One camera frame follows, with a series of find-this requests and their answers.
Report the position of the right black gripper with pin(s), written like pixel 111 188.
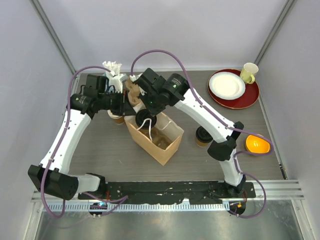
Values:
pixel 153 110

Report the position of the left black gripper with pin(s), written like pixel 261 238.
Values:
pixel 124 108

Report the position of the single cardboard cup carrier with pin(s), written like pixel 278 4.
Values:
pixel 157 137

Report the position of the brown paper bag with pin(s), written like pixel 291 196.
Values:
pixel 167 126

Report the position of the black coffee cup lid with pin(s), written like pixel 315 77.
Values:
pixel 203 136

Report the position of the brown paper cup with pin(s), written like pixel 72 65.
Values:
pixel 200 143

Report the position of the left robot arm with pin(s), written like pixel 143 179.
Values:
pixel 51 176

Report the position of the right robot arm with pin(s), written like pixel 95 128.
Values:
pixel 224 132

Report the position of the stack of paper cups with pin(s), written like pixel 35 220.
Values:
pixel 119 120

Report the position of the cardboard cup carrier stack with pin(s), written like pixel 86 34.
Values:
pixel 133 93

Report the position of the white paper plate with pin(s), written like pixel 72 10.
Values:
pixel 226 85

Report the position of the pale yellow mug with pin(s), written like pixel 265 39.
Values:
pixel 248 72

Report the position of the orange bowl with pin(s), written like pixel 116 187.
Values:
pixel 257 145

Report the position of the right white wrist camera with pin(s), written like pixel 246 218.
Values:
pixel 134 78

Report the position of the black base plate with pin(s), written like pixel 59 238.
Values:
pixel 174 192

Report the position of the aluminium frame rail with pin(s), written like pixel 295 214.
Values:
pixel 266 190

